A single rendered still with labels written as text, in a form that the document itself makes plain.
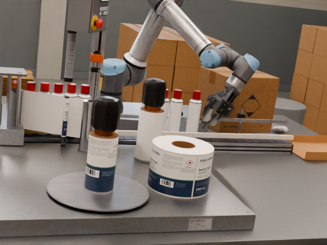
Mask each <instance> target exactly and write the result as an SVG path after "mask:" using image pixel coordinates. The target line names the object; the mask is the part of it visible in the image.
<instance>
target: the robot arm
mask: <svg viewBox="0 0 327 245"><path fill-rule="evenodd" d="M185 1H186V0H147V2H148V4H149V5H150V6H151V10H150V12H149V14H148V16H147V18H146V20H145V22H144V24H143V26H142V28H141V30H140V32H139V34H138V36H137V38H136V40H135V42H134V44H133V46H132V48H131V50H130V52H128V53H125V55H124V57H123V59H122V60H121V59H116V58H113V59H111V58H109V59H105V60H104V61H103V73H104V75H103V78H102V87H101V91H100V97H101V96H109V97H113V98H116V99H119V101H120V104H121V114H122V113H123V109H124V107H123V101H122V90H123V87H125V86H133V85H136V84H138V83H140V82H142V81H143V80H144V78H145V76H146V66H147V63H146V59H147V57H148V55H149V53H150V51H151V50H152V48H153V46H154V44H155V42H156V40H157V38H158V36H159V34H160V32H161V30H162V28H163V27H164V25H165V23H166V21H167V22H168V23H169V24H170V25H171V26H172V27H173V28H174V29H175V30H176V32H177V33H178V34H179V35H180V36H181V37H182V38H183V39H184V40H185V41H186V43H187V44H188V45H189V46H190V47H191V48H192V49H193V50H194V51H195V53H196V54H197V55H198V56H199V57H200V62H201V64H202V65H203V66H204V67H205V68H207V69H215V68H218V67H224V66H226V67H227V68H229V69H230V70H232V71H233V73H232V74H231V75H230V77H229V78H228V80H227V81H226V83H225V85H224V86H225V87H226V88H227V89H226V90H223V91H220V92H217V93H214V94H212V95H209V96H208V97H207V101H208V102H207V104H206V105H205V107H204V109H203V113H202V118H201V128H202V129H205V128H208V127H209V126H215V125H216V124H217V120H218V119H220V118H221V117H222V116H224V117H229V115H230V114H231V112H232V111H233V110H234V107H233V104H234V103H233V100H234V99H235V97H236V96H239V95H240V93H239V92H241V91H242V90H243V88H244V87H245V85H246V84H247V83H248V81H249V80H250V78H251V77H252V75H253V74H254V73H255V71H256V70H257V68H258V67H259V65H260V62H259V61H258V60H257V59H256V58H254V57H253V56H251V55H249V54H245V55H244V56H242V55H240V54H238V53H237V52H235V51H234V50H232V49H231V48H230V47H228V46H226V45H224V44H219V45H217V46H216V47H215V46H214V45H213V44H212V43H211V41H210V40H209V39H208V38H207V37H206V36H205V35H204V34H203V33H202V32H201V31H200V29H199V28H198V27H197V26H196V25H195V24H194V23H193V22H192V21H191V20H190V19H189V17H188V16H187V15H186V14H185V13H184V12H183V11H182V10H181V9H180V8H179V7H181V6H182V5H183V4H184V3H185ZM231 103H233V104H231ZM213 109H214V110H215V111H216V113H212V112H213Z"/></svg>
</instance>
